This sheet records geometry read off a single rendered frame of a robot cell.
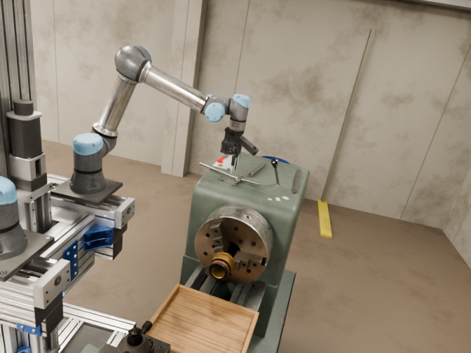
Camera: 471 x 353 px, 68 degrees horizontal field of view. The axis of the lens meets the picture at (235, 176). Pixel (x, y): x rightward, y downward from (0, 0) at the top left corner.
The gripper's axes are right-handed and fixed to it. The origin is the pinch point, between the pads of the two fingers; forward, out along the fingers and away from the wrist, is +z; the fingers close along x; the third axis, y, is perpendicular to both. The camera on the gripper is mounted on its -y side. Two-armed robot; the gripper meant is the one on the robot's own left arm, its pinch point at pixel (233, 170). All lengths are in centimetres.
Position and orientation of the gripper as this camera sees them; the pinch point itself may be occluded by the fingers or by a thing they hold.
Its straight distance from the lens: 164.2
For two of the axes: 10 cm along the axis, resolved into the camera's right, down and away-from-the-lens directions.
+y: -9.4, -2.6, 2.1
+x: -2.9, 3.3, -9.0
